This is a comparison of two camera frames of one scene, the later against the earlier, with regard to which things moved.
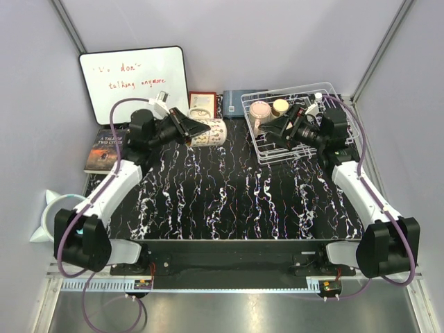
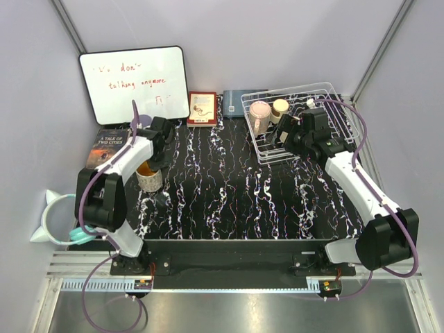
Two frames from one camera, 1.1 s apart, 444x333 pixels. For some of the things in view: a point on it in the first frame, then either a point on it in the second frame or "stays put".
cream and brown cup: x=279 y=107 stays put
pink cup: x=259 y=113 stays put
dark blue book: x=232 y=106 stays put
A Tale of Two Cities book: x=104 y=151 stays put
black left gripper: x=187 y=127 to x=161 y=164
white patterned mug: x=216 y=136 to x=149 y=180
